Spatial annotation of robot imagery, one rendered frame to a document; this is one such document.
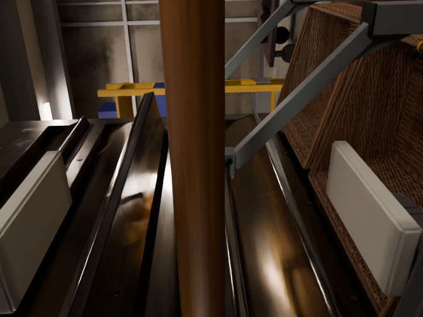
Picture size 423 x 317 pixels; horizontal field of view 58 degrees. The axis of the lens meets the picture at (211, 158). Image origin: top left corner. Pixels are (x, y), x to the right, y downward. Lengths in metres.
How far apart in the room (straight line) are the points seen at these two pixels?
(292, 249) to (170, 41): 0.86
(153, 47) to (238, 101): 1.86
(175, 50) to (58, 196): 0.09
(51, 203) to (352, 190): 0.13
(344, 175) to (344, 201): 0.01
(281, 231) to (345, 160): 0.88
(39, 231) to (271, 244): 0.89
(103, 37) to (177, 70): 7.15
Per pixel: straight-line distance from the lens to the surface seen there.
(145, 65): 7.26
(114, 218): 0.90
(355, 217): 0.17
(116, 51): 7.31
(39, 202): 0.17
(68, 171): 1.45
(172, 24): 0.18
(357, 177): 0.17
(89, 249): 0.83
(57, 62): 6.58
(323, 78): 0.59
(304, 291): 0.90
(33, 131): 1.88
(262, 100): 4.95
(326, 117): 1.25
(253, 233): 1.08
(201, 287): 0.24
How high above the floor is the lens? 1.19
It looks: 1 degrees down
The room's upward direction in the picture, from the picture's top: 92 degrees counter-clockwise
